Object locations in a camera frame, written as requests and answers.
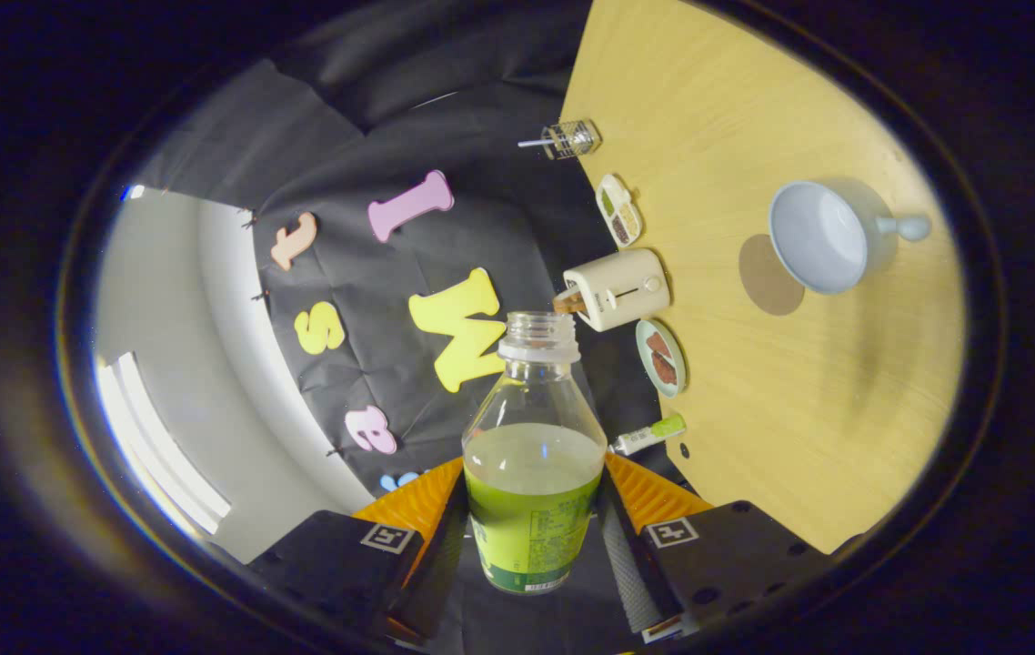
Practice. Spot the divided snack dish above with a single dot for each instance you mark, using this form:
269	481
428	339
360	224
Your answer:
619	211

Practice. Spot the wooden table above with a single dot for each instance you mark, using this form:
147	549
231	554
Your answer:
754	409

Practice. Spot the pale green plate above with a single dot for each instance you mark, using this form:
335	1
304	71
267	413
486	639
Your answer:
677	364

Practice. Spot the brown bread slice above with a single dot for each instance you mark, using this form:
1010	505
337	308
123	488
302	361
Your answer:
664	369
658	344

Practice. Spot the round brown coaster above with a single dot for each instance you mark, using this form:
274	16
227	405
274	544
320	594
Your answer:
765	282

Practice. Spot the clear patterned glass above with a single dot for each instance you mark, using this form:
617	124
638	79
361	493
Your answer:
574	139

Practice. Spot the black backdrop cloth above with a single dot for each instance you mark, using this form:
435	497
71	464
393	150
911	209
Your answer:
445	109

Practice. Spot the pale drinking straw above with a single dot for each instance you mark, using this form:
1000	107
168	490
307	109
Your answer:
531	143

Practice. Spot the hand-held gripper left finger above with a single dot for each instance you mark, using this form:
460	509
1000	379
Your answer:
436	573

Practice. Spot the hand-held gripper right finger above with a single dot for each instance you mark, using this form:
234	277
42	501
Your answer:
622	564

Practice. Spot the toast slice in toaster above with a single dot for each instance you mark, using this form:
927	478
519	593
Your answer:
567	302

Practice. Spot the white and green tube bottle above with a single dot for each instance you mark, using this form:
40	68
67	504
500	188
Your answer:
649	436

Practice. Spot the white toaster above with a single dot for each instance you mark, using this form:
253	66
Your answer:
622	287

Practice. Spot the clear juice bottle green label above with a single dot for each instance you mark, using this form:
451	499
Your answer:
531	509

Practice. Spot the pale blue cup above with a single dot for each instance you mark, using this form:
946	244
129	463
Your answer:
822	236

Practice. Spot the large ceiling light panel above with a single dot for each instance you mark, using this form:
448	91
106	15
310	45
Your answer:
163	446

